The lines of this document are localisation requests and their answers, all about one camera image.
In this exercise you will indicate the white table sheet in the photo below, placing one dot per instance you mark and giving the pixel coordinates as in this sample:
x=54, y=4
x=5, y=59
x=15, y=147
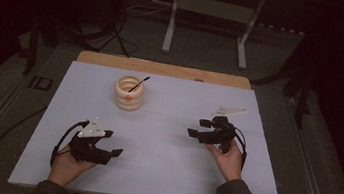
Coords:
x=158, y=156

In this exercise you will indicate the white metal stand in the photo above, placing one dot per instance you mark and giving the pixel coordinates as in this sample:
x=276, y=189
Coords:
x=170, y=26

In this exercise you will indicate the black floor socket plate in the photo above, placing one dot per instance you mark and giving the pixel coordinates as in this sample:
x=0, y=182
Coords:
x=40, y=83

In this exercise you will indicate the wooden table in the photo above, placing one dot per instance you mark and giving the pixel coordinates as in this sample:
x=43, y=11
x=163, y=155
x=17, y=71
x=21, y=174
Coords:
x=150, y=66

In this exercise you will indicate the thin black pen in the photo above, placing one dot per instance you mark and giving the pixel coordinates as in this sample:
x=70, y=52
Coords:
x=139, y=84

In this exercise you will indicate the person's right hand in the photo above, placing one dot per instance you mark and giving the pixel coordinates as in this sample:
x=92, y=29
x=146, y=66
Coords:
x=230, y=165

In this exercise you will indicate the person's left hand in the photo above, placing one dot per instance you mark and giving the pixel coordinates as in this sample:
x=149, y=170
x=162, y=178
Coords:
x=66, y=170

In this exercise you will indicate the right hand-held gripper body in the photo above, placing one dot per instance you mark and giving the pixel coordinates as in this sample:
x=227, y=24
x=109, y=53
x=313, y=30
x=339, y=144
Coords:
x=217, y=136

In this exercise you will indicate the black metal stand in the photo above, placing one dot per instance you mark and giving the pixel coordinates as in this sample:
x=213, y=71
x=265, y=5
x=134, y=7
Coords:
x=303, y=94

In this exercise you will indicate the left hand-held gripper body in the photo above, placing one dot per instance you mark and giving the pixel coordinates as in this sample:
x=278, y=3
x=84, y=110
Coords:
x=88, y=153

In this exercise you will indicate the cream ribbed pen holder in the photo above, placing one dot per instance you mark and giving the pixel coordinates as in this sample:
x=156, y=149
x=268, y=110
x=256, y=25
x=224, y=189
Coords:
x=128, y=99

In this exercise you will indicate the black tripod stand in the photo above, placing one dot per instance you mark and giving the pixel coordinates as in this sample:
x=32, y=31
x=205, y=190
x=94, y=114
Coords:
x=114, y=32

